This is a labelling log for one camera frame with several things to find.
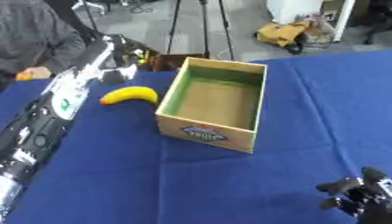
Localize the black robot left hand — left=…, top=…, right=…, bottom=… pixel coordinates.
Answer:
left=98, top=33, right=157, bottom=85

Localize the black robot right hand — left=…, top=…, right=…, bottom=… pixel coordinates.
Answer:
left=313, top=166, right=392, bottom=224

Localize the brown wooden box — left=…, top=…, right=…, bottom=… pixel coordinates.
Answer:
left=150, top=52, right=207, bottom=72

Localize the tan cardboard box green inside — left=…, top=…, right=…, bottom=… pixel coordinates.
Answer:
left=153, top=56, right=270, bottom=154

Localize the yellow toy banana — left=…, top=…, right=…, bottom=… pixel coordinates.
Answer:
left=98, top=85, right=161, bottom=106

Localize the black tripod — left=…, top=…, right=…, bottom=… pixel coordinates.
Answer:
left=164, top=0, right=238, bottom=61

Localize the person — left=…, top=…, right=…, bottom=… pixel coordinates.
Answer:
left=0, top=0, right=104, bottom=90

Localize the yellow bag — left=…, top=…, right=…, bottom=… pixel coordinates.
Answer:
left=252, top=20, right=314, bottom=48

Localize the white cabinet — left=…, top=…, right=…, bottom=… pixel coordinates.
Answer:
left=264, top=0, right=357, bottom=43

